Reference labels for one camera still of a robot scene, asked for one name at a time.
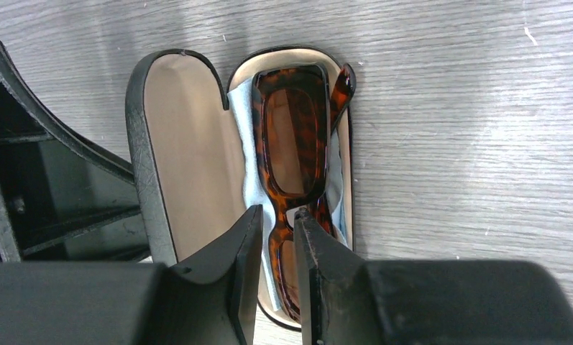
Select brown tortoise sunglasses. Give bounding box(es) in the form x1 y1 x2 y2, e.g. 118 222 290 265
251 63 356 322

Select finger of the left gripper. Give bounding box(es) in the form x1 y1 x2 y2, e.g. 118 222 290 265
0 40 150 262

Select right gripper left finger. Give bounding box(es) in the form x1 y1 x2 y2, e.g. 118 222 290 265
0 206 263 344

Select light blue cleaning cloth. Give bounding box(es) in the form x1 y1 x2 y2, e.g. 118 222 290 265
227 78 349 313

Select black glasses case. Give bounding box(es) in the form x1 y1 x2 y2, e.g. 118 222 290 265
125 46 346 330

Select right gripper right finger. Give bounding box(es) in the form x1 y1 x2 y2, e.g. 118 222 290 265
294 209 573 344

